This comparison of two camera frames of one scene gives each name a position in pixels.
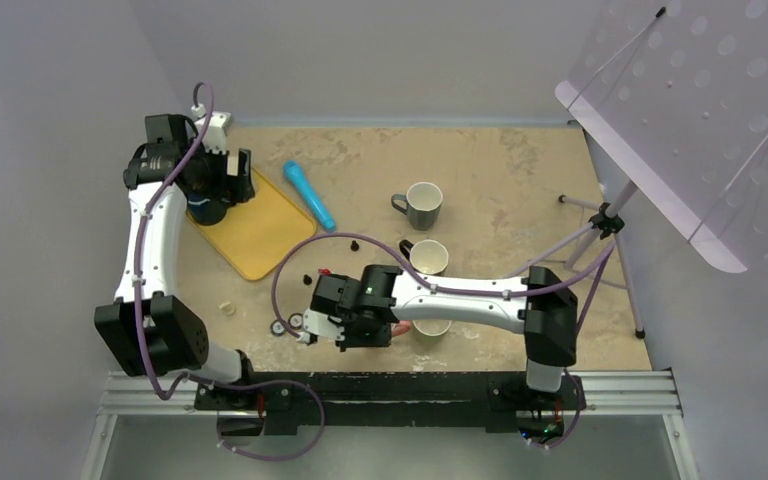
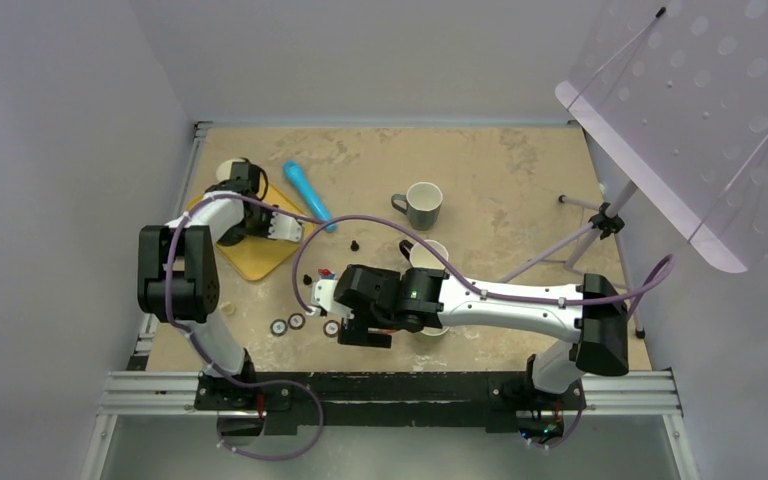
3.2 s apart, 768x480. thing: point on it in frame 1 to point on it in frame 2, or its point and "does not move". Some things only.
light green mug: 431,331 does not move
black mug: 427,256 does not move
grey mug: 421,204 does not move
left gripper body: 212,178 to 255,225
